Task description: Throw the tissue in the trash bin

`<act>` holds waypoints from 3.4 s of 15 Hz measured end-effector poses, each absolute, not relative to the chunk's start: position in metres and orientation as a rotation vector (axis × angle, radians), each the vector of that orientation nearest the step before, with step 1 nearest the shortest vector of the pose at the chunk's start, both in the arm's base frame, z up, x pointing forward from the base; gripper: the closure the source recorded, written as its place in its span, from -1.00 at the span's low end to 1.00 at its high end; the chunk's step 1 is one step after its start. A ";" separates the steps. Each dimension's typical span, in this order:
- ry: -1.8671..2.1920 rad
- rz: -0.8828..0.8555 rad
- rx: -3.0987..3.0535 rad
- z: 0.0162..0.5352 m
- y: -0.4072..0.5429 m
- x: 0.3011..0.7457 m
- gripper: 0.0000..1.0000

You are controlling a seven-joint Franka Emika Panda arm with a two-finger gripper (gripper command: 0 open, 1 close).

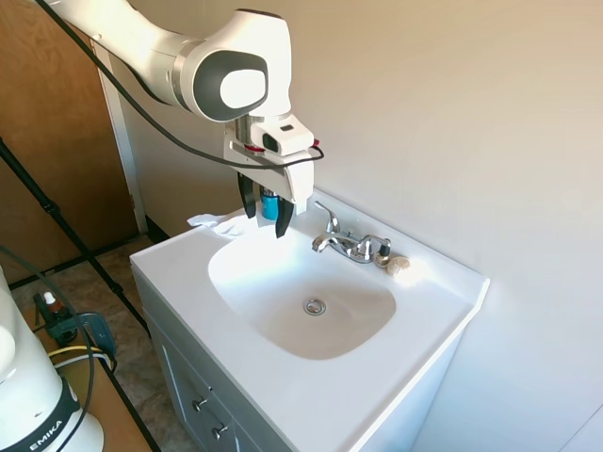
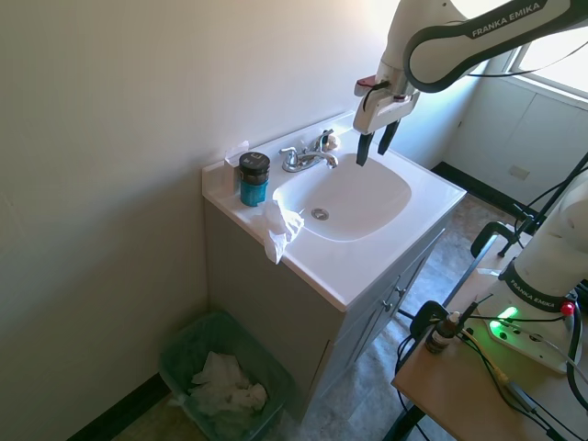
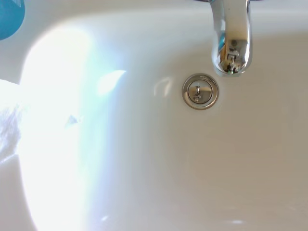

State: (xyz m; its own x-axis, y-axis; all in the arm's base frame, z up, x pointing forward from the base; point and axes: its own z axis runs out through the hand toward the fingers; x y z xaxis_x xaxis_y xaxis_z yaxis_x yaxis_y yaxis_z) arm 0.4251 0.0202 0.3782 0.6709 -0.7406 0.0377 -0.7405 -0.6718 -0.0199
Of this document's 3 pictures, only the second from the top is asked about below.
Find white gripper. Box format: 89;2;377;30
352;81;420;167

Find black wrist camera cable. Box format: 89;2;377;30
361;80;391;114

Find chrome sink faucet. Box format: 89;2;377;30
278;129;340;175

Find bright window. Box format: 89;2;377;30
506;25;588;103

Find brown dropper bottle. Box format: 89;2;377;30
424;311;462;356

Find white tissue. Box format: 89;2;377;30
261;199;306;266

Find green-lined trash bin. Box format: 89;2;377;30
158;310;296;441

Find pile of used tissues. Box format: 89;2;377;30
186;350;269;417

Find grey vanity cabinet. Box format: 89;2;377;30
203;200;466;424

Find small black table clamp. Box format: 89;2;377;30
409;300;449;342

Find white sink vanity top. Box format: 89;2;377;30
201;111;469;314

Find large black table clamp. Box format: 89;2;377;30
469;220;537;259

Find black baseboard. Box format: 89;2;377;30
430;160;541;217

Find black and teal jar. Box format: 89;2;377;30
237;151;271;209

